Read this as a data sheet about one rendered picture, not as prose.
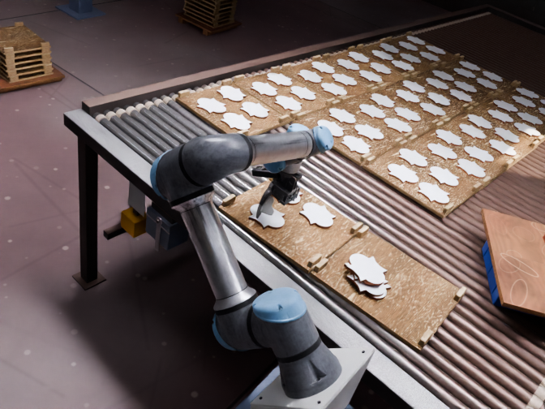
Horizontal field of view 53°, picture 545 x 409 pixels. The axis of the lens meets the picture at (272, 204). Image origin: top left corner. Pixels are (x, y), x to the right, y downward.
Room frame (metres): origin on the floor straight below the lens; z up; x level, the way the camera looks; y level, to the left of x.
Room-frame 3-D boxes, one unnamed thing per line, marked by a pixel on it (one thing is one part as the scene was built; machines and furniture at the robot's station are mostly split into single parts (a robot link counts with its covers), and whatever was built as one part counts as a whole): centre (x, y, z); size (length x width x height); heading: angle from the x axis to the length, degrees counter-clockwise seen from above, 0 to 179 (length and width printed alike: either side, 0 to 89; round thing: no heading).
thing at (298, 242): (1.56, -0.08, 0.93); 0.41 x 0.35 x 0.02; 59
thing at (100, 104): (3.61, -0.29, 0.90); 4.04 x 0.06 x 0.10; 145
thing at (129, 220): (1.64, 0.52, 0.74); 0.09 x 0.08 x 0.24; 55
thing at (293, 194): (1.50, -0.02, 1.11); 0.09 x 0.08 x 0.12; 59
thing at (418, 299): (1.35, -0.44, 0.93); 0.41 x 0.35 x 0.02; 59
